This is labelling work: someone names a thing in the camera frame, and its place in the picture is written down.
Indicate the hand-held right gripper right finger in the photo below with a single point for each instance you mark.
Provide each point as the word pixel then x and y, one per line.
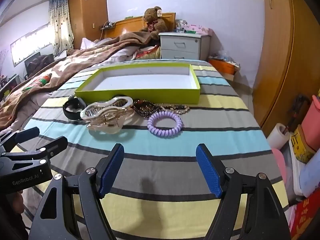
pixel 207 170

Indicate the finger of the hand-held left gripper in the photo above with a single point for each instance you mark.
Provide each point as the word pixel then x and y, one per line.
pixel 53 146
pixel 22 136

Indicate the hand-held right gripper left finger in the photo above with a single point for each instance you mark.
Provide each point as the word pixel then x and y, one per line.
pixel 112 170

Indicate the black wristband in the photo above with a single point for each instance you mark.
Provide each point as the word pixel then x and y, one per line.
pixel 71 112

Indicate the clear hair claw clip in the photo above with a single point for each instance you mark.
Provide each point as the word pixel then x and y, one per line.
pixel 107 116

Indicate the green shallow cardboard box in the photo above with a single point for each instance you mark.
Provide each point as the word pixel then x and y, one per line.
pixel 140 95

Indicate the person's left hand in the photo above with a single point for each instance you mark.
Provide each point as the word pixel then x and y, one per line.
pixel 18 202

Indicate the striped bed sheet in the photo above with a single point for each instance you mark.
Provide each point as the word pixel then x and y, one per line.
pixel 162 170

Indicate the red green folded cloth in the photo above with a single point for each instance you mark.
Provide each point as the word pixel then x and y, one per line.
pixel 40 81

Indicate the pink plastic stool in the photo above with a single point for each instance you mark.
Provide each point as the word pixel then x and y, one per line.
pixel 280 167

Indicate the black chair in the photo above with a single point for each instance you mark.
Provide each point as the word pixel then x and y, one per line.
pixel 37 63

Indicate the white paper roll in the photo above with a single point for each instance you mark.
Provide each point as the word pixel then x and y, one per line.
pixel 276 137

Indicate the brown patterned blanket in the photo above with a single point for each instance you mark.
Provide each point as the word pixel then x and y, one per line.
pixel 82 60

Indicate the window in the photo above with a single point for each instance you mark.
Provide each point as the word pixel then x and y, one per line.
pixel 30 45

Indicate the yellow tin box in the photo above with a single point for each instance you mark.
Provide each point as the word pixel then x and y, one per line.
pixel 301 145

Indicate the orange storage box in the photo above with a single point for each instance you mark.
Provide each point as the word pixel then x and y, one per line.
pixel 221 66

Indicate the red box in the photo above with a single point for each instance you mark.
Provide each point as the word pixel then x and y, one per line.
pixel 305 217

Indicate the pink plastic container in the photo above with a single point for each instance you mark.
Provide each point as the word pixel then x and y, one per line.
pixel 312 117

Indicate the patterned curtain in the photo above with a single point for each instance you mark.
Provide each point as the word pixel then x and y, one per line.
pixel 61 25

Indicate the yellow mattress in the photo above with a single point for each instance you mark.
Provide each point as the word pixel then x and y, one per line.
pixel 150 53

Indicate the grey drawer nightstand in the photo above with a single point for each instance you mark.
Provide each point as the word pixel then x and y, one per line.
pixel 182 45

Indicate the power strip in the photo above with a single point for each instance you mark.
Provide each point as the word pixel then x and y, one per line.
pixel 108 25

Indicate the large wooden wardrobe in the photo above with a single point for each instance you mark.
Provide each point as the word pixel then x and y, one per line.
pixel 282 55

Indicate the tall wooden wardrobe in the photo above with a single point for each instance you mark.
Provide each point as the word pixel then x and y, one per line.
pixel 87 12

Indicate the pink floral box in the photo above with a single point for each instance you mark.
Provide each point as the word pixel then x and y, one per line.
pixel 200 28

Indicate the wooden bed headboard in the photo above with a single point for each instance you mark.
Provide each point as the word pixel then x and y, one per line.
pixel 127 25

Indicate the brown teddy bear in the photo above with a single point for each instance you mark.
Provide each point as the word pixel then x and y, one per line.
pixel 155 22

